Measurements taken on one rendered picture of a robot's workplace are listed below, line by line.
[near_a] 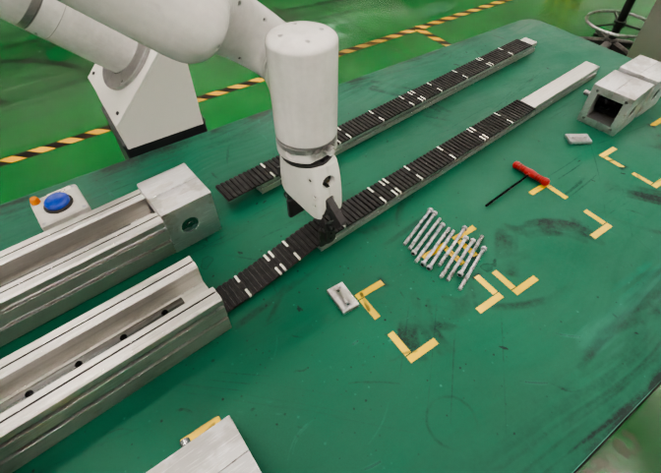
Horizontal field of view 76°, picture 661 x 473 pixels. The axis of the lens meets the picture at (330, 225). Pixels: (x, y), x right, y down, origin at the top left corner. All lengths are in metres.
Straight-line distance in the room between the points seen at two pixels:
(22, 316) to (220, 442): 0.40
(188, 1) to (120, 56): 0.60
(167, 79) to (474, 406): 0.84
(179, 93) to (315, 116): 0.55
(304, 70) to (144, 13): 0.16
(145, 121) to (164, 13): 0.61
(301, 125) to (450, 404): 0.42
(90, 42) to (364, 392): 0.82
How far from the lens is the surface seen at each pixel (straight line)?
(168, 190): 0.77
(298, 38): 0.51
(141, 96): 1.01
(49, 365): 0.69
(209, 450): 0.52
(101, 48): 1.02
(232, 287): 0.72
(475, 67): 1.26
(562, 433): 0.68
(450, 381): 0.66
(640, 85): 1.22
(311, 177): 0.58
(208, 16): 0.45
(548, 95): 1.21
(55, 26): 1.00
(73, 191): 0.90
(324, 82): 0.51
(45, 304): 0.79
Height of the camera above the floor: 1.37
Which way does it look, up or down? 48 degrees down
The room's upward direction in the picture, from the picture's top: straight up
